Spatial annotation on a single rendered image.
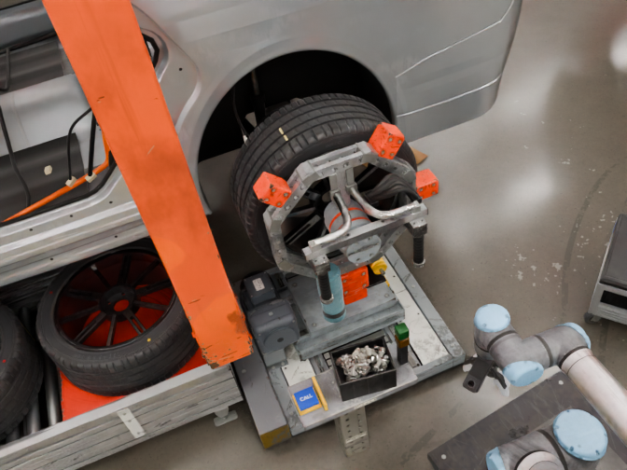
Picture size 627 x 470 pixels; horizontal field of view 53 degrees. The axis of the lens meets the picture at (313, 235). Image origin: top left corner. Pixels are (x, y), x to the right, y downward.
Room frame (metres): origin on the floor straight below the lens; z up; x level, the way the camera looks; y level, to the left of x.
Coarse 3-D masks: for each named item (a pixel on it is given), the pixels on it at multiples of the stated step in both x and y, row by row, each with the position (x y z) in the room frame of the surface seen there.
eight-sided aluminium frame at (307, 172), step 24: (360, 144) 1.58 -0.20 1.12; (312, 168) 1.51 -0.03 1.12; (336, 168) 1.51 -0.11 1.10; (384, 168) 1.55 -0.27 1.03; (408, 168) 1.57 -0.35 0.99; (264, 216) 1.49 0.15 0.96; (384, 240) 1.56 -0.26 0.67; (288, 264) 1.45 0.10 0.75; (336, 264) 1.54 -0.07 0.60; (360, 264) 1.52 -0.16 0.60
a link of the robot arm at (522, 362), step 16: (496, 336) 0.87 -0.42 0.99; (512, 336) 0.86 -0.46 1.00; (496, 352) 0.83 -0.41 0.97; (512, 352) 0.81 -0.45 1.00; (528, 352) 0.81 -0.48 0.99; (544, 352) 0.80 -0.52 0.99; (512, 368) 0.78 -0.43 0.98; (528, 368) 0.76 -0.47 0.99; (544, 368) 0.78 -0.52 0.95; (512, 384) 0.76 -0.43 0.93
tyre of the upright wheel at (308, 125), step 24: (312, 96) 1.81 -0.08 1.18; (336, 96) 1.81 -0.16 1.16; (264, 120) 1.77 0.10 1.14; (288, 120) 1.71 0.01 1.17; (312, 120) 1.67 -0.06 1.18; (336, 120) 1.66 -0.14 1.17; (360, 120) 1.67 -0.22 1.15; (384, 120) 1.75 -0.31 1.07; (264, 144) 1.67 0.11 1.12; (288, 144) 1.61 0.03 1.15; (312, 144) 1.58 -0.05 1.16; (336, 144) 1.60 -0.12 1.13; (240, 168) 1.68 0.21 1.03; (264, 168) 1.57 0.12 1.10; (288, 168) 1.56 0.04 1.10; (240, 192) 1.62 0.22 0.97; (240, 216) 1.62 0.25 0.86; (264, 240) 1.52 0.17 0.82
